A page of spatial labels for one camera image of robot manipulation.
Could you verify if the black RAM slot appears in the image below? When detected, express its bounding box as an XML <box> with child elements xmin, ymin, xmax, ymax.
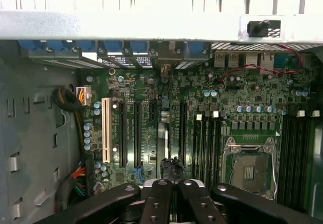
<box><xmin>291</xmin><ymin>109</ymin><xmax>300</xmax><ymax>203</ymax></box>
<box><xmin>201</xmin><ymin>113</ymin><xmax>209</xmax><ymax>183</ymax></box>
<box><xmin>214</xmin><ymin>113</ymin><xmax>222</xmax><ymax>183</ymax></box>
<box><xmin>193</xmin><ymin>113</ymin><xmax>202</xmax><ymax>183</ymax></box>
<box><xmin>300</xmin><ymin>109</ymin><xmax>309</xmax><ymax>203</ymax></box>
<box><xmin>309</xmin><ymin>109</ymin><xmax>319</xmax><ymax>203</ymax></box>
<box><xmin>208</xmin><ymin>113</ymin><xmax>215</xmax><ymax>183</ymax></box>
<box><xmin>282</xmin><ymin>109</ymin><xmax>291</xmax><ymax>203</ymax></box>

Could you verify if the CPU socket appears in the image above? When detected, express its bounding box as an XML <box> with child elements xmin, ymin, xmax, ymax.
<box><xmin>222</xmin><ymin>136</ymin><xmax>279</xmax><ymax>201</ymax></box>

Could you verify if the metal locking lever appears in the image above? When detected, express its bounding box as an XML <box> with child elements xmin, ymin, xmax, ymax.
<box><xmin>270</xmin><ymin>143</ymin><xmax>279</xmax><ymax>200</ymax></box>

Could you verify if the white expansion slot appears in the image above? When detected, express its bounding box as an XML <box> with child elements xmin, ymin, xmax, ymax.
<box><xmin>101</xmin><ymin>97</ymin><xmax>113</xmax><ymax>163</ymax></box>

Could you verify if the short black expansion slot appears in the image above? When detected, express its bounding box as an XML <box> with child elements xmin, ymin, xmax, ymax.
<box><xmin>149</xmin><ymin>102</ymin><xmax>157</xmax><ymax>122</ymax></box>

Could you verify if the green motherboard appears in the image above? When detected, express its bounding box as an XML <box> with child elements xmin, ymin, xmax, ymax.
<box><xmin>80</xmin><ymin>66</ymin><xmax>313</xmax><ymax>206</ymax></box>

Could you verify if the white power connector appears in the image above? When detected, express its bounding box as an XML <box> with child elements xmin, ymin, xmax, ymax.
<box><xmin>75</xmin><ymin>84</ymin><xmax>92</xmax><ymax>106</ymax></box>

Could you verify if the dark grey PC case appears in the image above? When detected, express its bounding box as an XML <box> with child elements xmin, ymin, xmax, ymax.
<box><xmin>0</xmin><ymin>9</ymin><xmax>323</xmax><ymax>224</ymax></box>

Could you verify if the multicoloured wire bundle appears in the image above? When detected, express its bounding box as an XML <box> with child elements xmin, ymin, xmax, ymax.
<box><xmin>57</xmin><ymin>155</ymin><xmax>94</xmax><ymax>209</ymax></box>

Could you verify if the black and yellow wire bundle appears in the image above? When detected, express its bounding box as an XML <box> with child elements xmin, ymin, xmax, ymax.
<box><xmin>51</xmin><ymin>87</ymin><xmax>85</xmax><ymax>160</ymax></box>

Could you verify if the red and black wire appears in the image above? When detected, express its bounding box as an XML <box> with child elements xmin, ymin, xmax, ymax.
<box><xmin>216</xmin><ymin>43</ymin><xmax>303</xmax><ymax>83</ymax></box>

